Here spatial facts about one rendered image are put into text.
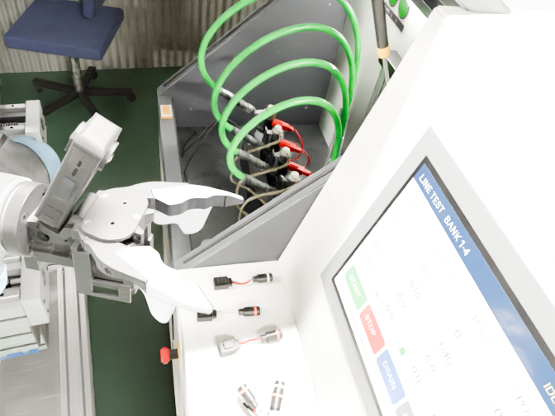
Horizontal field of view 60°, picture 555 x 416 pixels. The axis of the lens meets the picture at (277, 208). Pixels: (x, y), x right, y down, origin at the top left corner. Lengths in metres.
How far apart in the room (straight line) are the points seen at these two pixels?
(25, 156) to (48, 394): 1.20
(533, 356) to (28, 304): 0.82
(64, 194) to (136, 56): 3.00
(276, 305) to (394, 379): 0.35
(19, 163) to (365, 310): 0.52
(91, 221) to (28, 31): 2.36
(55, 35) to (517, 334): 2.50
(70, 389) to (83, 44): 1.63
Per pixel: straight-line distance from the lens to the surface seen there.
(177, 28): 3.36
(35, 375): 1.82
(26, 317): 1.05
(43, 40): 2.70
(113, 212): 0.46
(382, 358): 0.73
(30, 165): 0.67
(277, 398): 0.85
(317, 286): 0.89
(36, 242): 0.51
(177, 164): 1.27
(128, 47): 3.39
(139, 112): 3.05
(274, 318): 0.96
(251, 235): 0.96
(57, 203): 0.45
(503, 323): 0.58
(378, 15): 0.75
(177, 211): 0.48
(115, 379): 1.99
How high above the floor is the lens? 1.80
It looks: 46 degrees down
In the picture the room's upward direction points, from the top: 12 degrees clockwise
